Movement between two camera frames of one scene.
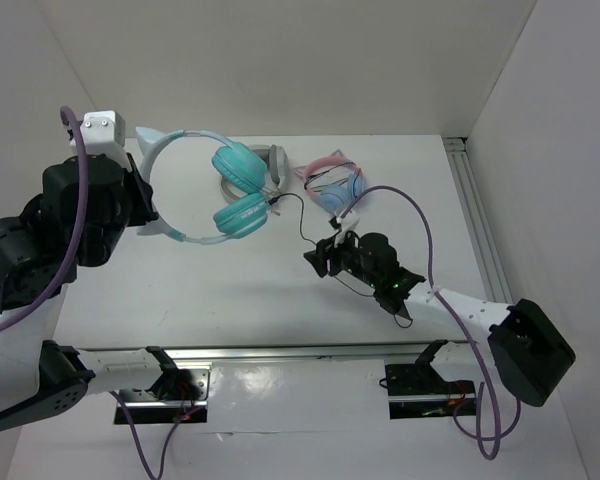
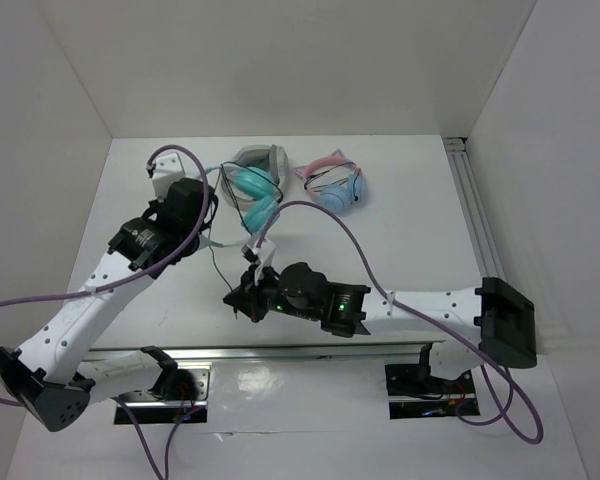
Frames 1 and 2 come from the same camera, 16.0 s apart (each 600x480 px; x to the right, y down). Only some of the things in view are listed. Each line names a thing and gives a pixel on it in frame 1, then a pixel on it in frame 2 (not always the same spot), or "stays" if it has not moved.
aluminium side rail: (461, 162) stays
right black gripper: (325, 249) → (249, 302)
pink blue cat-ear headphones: (334, 181) stays
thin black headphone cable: (311, 242) → (230, 196)
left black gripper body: (102, 249) → (155, 203)
